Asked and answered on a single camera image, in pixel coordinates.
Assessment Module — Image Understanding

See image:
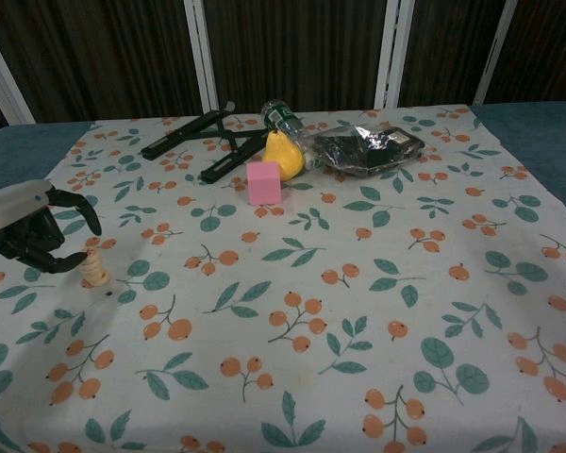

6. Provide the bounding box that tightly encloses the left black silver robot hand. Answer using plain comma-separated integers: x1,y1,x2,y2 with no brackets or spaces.
0,178,103,276

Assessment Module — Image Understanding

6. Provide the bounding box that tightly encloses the blue table cover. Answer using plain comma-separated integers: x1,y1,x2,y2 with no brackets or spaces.
0,101,566,223

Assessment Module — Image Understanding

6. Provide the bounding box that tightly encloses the black folding laptop stand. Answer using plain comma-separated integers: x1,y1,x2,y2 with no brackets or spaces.
140,99,270,184

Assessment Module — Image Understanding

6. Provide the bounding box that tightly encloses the pink cube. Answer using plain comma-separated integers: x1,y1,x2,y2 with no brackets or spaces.
246,161,283,206

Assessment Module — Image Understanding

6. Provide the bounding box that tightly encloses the yellow pear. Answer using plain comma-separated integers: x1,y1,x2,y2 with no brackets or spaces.
263,130,307,181

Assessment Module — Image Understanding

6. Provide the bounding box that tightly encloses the clear plastic water bottle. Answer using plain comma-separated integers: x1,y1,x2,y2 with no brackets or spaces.
261,98,315,171

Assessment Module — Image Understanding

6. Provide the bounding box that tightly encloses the floral fruit print tablecloth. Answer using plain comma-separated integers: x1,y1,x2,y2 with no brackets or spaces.
0,104,566,453

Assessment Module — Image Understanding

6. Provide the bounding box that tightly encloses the black item in plastic bag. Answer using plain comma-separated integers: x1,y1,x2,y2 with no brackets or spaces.
310,123,425,180

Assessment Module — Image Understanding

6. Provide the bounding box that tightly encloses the white partition post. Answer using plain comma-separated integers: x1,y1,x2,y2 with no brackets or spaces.
0,16,34,126
375,0,416,109
183,0,221,112
471,0,520,106

